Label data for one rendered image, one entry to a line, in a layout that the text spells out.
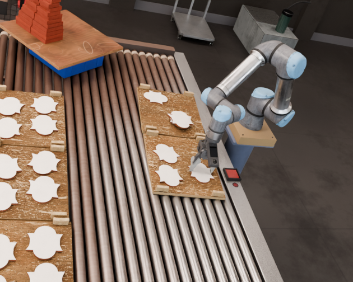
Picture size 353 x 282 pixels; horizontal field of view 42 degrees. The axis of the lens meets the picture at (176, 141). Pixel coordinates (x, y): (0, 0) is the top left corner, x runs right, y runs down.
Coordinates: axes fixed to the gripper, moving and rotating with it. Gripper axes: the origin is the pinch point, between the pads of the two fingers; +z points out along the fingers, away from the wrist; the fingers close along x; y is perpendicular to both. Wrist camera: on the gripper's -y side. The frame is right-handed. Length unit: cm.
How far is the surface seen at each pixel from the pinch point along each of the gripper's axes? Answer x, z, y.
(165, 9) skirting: -64, 67, 405
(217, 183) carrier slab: -7.2, 1.1, -5.7
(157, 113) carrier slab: 15.6, -1.4, 44.7
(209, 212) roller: 0.0, 4.0, -22.6
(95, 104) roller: 49, 0, 48
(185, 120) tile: 1.8, -4.5, 37.1
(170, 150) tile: 13.3, -0.7, 13.7
